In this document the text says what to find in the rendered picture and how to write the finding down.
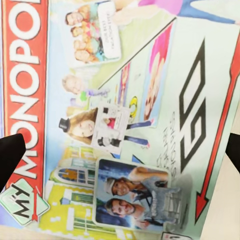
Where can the bed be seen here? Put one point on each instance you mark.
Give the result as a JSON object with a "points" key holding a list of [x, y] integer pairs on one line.
{"points": [[223, 217]]}

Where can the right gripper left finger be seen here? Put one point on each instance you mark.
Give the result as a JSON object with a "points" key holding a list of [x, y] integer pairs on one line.
{"points": [[12, 149]]}

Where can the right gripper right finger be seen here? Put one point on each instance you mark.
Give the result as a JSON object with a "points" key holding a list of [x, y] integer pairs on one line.
{"points": [[233, 150]]}

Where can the board game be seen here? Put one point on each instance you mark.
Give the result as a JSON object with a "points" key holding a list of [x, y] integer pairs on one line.
{"points": [[126, 109]]}

